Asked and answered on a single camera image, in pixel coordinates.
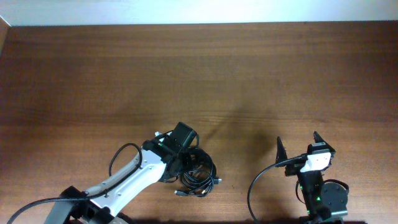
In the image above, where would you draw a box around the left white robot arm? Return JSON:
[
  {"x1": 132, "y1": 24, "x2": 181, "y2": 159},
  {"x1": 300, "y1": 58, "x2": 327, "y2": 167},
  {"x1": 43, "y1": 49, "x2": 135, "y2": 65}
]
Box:
[{"x1": 45, "y1": 122, "x2": 197, "y2": 223}]

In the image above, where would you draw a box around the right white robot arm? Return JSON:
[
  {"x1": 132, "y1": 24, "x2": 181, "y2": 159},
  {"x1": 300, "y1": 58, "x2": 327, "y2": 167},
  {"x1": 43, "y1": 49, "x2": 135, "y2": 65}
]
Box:
[{"x1": 275, "y1": 132, "x2": 349, "y2": 223}]

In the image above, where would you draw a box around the thick black cable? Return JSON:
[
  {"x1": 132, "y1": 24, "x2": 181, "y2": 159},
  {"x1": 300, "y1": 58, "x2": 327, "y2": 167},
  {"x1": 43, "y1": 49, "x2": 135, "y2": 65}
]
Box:
[{"x1": 178, "y1": 146, "x2": 223, "y2": 198}]

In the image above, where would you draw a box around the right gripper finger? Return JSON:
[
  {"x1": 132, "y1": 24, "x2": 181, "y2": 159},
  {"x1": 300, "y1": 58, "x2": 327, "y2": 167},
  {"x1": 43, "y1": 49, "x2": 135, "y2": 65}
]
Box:
[
  {"x1": 313, "y1": 131, "x2": 326, "y2": 143},
  {"x1": 275, "y1": 136, "x2": 288, "y2": 164}
]

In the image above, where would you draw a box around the thin black usb cable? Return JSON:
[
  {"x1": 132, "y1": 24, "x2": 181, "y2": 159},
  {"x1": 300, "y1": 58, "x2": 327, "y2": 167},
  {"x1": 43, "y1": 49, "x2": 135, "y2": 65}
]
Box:
[{"x1": 174, "y1": 174, "x2": 215, "y2": 198}]

